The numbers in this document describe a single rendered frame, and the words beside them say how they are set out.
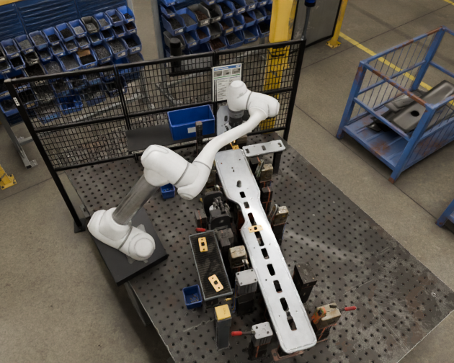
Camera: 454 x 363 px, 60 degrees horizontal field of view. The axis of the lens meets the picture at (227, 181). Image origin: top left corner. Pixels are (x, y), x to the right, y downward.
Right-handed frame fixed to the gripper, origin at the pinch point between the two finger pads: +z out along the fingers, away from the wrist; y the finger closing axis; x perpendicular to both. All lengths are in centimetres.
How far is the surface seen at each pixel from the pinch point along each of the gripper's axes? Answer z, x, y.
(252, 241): 29, -55, -4
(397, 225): 127, -18, 154
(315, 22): 80, 257, 186
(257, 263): 29, -69, -6
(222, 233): 22, -49, -21
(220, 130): 14.9, 26.3, -1.2
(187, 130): 18.5, 35.2, -22.9
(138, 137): 26, 45, -56
